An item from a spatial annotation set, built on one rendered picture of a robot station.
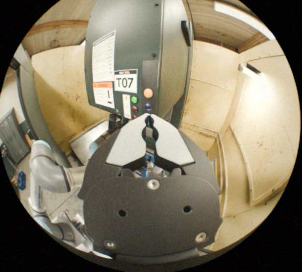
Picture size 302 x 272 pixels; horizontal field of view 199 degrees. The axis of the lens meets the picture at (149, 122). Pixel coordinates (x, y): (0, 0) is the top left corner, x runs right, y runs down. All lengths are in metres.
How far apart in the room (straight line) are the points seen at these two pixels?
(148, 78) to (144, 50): 0.08
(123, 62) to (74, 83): 1.22
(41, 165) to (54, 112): 1.15
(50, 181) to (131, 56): 0.43
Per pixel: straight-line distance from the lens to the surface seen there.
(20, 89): 0.75
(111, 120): 0.55
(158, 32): 0.26
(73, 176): 0.35
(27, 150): 5.11
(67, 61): 1.48
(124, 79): 0.29
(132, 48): 0.28
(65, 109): 1.46
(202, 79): 1.24
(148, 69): 0.23
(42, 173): 0.34
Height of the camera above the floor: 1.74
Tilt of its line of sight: 32 degrees down
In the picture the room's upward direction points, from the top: 3 degrees clockwise
